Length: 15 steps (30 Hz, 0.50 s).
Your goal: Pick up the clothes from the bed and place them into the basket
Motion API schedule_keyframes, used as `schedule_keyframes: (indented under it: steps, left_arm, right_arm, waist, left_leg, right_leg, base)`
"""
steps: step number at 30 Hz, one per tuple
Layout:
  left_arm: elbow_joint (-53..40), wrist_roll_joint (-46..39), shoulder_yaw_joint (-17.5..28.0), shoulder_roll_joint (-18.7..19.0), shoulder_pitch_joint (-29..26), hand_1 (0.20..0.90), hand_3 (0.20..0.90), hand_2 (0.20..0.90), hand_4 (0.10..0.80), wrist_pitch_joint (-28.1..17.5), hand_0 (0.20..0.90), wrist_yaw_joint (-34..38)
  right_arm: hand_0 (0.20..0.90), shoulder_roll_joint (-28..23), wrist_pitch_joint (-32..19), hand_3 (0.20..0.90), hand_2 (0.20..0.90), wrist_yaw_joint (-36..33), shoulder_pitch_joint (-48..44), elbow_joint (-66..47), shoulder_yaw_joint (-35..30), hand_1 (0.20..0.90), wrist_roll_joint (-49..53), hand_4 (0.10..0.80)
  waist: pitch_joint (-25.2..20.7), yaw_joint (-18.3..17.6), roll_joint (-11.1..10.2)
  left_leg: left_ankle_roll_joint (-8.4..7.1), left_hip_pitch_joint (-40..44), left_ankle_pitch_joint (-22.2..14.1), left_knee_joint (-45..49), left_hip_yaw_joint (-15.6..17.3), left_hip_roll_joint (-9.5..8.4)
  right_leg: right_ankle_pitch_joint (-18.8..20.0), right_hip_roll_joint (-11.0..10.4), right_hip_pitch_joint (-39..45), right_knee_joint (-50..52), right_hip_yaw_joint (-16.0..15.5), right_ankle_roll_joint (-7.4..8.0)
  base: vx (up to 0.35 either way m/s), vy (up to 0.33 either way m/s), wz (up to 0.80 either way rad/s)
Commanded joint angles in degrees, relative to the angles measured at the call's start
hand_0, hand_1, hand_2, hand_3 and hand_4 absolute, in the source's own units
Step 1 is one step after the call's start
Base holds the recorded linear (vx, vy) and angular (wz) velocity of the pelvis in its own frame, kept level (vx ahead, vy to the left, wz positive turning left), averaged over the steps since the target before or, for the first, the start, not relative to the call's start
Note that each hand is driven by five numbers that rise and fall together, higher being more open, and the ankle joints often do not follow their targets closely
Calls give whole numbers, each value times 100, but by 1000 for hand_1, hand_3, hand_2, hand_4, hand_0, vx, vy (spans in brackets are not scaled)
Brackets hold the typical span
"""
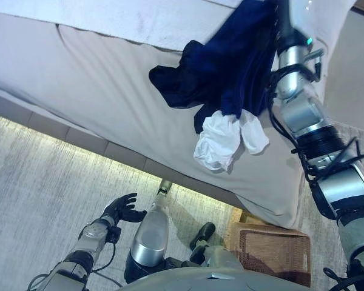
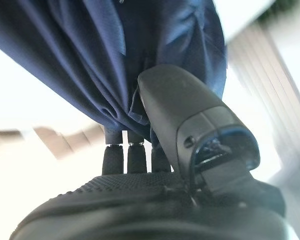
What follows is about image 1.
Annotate silver left robot leg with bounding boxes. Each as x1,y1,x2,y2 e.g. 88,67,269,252
124,180,174,281

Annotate white duvet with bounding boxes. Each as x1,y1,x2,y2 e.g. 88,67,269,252
0,0,357,57

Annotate black garment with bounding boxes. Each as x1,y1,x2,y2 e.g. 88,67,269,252
148,39,225,136

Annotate beige panelled bed base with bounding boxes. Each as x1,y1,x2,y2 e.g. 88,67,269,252
0,86,242,213

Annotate silver right robot leg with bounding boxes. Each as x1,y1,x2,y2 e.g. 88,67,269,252
189,222,246,273

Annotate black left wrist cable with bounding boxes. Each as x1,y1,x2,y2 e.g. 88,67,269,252
27,227,123,291

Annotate grey striped rug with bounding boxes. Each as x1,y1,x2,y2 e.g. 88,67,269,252
0,110,364,291

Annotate silver robot leg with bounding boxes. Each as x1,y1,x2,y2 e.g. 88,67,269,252
124,180,174,281
189,222,246,273

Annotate blue garment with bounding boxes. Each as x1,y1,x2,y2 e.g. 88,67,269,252
181,0,277,119

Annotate brown wicker basket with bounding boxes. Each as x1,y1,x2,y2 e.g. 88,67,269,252
224,207,312,287

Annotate beige bed blanket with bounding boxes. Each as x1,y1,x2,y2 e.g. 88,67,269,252
0,12,330,230

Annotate white garment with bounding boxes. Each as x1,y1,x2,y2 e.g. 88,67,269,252
193,109,270,172

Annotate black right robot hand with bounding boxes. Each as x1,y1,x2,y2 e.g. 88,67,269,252
272,0,315,55

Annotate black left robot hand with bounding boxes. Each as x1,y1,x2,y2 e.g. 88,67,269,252
104,193,148,225

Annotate grey robot torso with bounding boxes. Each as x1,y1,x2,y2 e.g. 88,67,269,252
118,266,352,291

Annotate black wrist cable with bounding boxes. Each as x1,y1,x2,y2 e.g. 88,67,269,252
27,227,123,291
268,45,364,291

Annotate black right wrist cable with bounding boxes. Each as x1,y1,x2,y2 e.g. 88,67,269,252
268,45,364,291

